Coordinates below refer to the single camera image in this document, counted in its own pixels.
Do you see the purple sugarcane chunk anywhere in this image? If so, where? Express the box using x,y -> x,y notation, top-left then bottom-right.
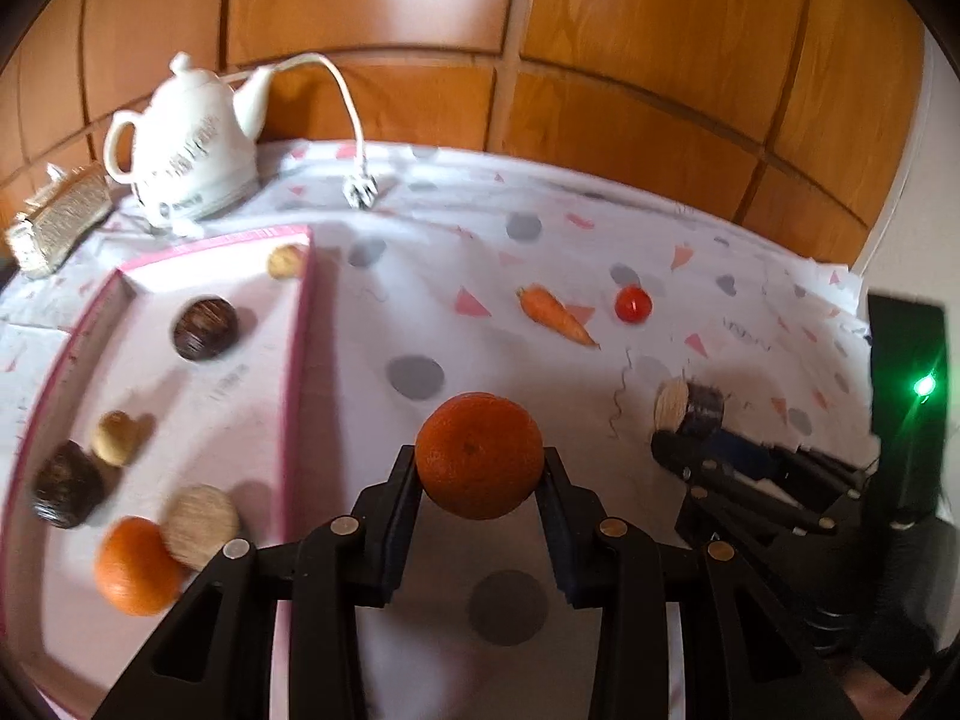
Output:
654,379 -> 726,436

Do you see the small orange carrot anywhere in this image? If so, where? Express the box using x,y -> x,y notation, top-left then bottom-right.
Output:
516,284 -> 599,348

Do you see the wooden wall cabinet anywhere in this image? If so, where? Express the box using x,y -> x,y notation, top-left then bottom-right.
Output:
2,0 -> 924,263

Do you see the red cherry tomato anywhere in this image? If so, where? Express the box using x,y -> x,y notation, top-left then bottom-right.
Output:
615,284 -> 652,325

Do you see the patterned white tablecloth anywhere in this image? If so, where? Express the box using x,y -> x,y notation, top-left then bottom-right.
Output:
0,136 -> 884,720

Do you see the orange tangerine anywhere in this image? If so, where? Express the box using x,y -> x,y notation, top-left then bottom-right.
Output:
94,517 -> 187,616
415,392 -> 545,522

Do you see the white power cord with plug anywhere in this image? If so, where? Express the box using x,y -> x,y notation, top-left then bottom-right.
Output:
224,50 -> 381,210

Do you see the dark brown water chestnut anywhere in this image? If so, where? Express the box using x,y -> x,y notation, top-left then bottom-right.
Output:
31,440 -> 106,530

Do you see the pink rimmed white tray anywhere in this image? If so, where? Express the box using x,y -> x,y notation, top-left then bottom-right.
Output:
2,226 -> 313,718

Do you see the white ceramic electric kettle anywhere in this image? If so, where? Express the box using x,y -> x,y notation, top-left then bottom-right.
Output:
103,52 -> 275,231

